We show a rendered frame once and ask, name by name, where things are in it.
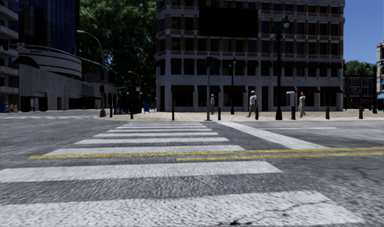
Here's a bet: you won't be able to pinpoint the traffic light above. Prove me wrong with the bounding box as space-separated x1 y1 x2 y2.
204 56 214 122
76 29 107 118

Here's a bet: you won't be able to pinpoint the black street lamp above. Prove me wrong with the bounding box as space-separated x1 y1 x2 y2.
274 15 291 121
229 57 237 115

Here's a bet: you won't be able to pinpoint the grey street lamp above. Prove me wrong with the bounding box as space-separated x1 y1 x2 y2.
128 70 143 114

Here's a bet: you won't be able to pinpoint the trees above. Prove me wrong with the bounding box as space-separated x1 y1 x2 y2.
343 59 378 77
78 0 253 107

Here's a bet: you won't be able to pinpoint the brown brick and stone building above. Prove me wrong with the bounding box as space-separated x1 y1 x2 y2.
155 0 346 113

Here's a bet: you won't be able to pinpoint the pale concrete building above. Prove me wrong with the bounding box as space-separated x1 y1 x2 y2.
11 44 118 112

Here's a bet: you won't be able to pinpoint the red brick building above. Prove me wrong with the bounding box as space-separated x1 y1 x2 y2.
343 74 378 110

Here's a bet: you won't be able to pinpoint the glass tower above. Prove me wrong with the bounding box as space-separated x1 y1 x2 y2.
11 0 81 56

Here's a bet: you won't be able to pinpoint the pale stone building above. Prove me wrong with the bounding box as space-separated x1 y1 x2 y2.
376 40 384 111

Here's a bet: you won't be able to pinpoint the pale balconied building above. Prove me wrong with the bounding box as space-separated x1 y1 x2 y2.
0 0 20 114

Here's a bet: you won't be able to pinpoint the white box on a post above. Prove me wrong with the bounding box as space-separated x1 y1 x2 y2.
285 91 297 120

